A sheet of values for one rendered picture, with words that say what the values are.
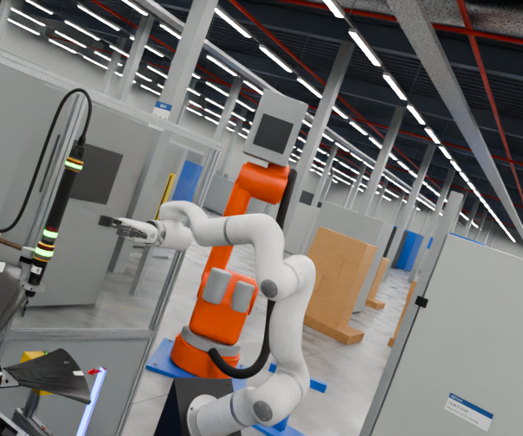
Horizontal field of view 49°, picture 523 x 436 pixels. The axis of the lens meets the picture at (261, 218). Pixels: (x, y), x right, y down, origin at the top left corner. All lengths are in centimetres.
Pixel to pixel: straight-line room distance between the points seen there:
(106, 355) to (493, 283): 187
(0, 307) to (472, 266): 199
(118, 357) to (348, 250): 672
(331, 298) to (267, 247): 785
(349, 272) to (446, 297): 659
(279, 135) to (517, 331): 324
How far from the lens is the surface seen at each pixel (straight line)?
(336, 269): 942
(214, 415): 200
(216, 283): 531
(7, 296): 179
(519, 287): 276
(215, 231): 173
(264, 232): 164
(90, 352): 292
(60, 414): 301
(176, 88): 837
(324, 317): 950
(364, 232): 1197
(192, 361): 551
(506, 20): 962
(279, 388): 178
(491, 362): 279
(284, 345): 172
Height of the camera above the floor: 192
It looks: 3 degrees down
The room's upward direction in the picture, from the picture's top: 20 degrees clockwise
